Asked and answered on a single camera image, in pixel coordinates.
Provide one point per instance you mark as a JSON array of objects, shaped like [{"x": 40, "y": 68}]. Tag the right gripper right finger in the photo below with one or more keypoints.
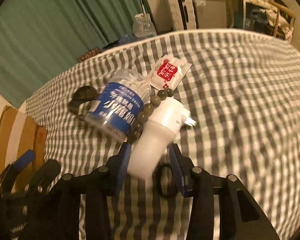
[{"x": 240, "y": 215}]

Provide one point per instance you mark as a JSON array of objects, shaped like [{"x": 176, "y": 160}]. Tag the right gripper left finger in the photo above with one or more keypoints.
[{"x": 56, "y": 215}]

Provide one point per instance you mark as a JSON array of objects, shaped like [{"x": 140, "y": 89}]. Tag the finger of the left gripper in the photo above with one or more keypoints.
[
  {"x": 43, "y": 177},
  {"x": 11, "y": 171}
]

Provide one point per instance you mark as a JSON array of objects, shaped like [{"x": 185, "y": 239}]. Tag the cotton swab jar blue label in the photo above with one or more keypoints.
[{"x": 119, "y": 104}]

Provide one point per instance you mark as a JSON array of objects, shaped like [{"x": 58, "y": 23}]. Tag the black sunglasses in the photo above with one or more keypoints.
[{"x": 82, "y": 95}]

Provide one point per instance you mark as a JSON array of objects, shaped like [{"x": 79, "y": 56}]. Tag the white power adapter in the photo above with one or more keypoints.
[{"x": 159, "y": 131}]

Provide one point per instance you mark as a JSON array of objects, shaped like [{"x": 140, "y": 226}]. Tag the brown cardboard box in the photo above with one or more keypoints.
[{"x": 19, "y": 133}]

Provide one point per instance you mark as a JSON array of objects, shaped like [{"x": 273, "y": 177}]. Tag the grey white checkered bedsheet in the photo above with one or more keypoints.
[{"x": 243, "y": 90}]

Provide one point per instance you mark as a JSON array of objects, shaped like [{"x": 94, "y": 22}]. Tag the brown patterned bag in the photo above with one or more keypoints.
[{"x": 89, "y": 54}]

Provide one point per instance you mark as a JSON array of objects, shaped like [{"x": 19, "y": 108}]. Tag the red white sachet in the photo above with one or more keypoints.
[{"x": 168, "y": 72}]

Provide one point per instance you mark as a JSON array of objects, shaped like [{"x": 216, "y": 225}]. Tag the green curtain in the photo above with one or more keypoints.
[{"x": 41, "y": 38}]

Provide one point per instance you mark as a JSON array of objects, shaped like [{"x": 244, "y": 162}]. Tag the large clear water bottle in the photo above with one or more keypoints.
[{"x": 143, "y": 27}]

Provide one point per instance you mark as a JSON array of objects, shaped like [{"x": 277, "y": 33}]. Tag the white suitcase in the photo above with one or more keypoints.
[{"x": 182, "y": 14}]

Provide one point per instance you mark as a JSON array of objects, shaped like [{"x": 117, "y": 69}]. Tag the wooden desk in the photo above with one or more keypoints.
[{"x": 280, "y": 19}]

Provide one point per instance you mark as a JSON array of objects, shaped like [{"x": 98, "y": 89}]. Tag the grey mini fridge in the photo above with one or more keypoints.
[{"x": 211, "y": 14}]

